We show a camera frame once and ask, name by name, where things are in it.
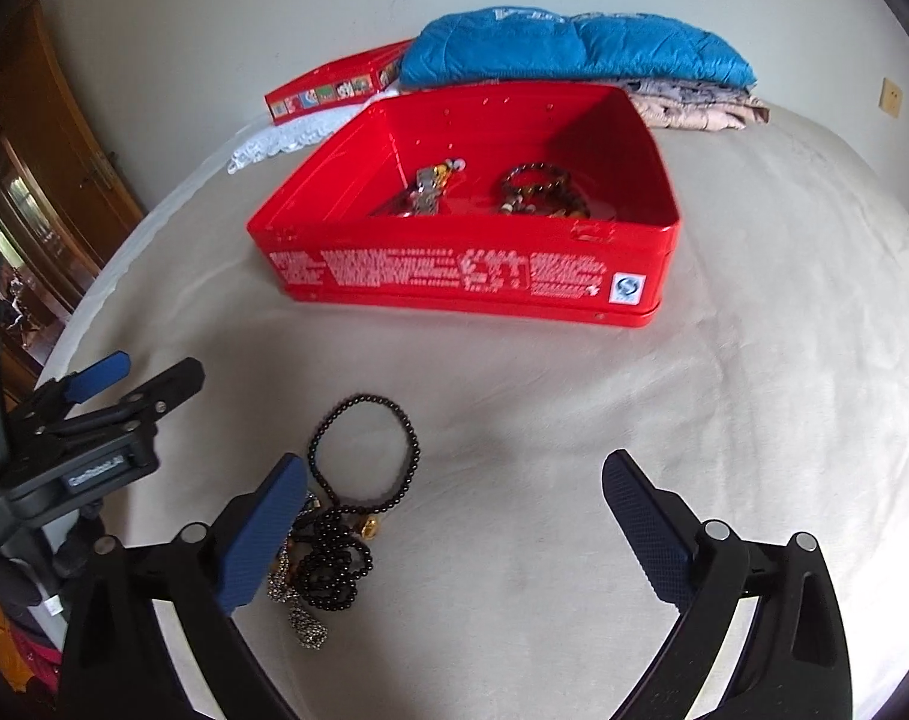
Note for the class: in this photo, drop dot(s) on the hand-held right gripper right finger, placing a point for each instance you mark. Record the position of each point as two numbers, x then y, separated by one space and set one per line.
649 525

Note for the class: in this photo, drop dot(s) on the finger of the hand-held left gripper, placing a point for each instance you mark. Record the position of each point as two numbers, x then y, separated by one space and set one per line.
173 382
102 375

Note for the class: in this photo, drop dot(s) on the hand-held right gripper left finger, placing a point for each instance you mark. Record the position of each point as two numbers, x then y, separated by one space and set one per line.
263 532

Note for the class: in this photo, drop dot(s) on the large red tin box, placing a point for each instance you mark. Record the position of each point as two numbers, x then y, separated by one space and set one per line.
424 270

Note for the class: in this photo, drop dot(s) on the silver wristwatch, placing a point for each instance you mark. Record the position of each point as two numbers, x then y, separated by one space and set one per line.
426 191

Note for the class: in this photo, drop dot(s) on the glass door cabinet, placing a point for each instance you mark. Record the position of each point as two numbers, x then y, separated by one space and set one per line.
19 225

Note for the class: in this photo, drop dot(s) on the red cloth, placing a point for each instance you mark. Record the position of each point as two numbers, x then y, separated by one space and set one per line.
30 660

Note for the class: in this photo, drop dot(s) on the white bed sheet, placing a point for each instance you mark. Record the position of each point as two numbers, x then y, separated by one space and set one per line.
192 187

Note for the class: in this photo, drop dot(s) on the wooden cabinet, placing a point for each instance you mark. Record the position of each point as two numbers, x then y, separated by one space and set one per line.
57 127

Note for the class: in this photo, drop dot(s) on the white lace cloth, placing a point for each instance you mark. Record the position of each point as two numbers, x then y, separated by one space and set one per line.
289 136

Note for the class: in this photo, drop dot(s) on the red tin lid with pictures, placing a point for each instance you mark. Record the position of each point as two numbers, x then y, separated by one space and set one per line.
312 97

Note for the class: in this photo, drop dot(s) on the folded patterned cloth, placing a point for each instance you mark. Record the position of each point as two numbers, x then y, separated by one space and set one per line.
694 106

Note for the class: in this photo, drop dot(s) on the blue quilted jacket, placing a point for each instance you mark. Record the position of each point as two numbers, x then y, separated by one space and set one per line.
574 49

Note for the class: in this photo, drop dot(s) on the beige wall socket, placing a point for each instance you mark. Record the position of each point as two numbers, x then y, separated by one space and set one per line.
891 96

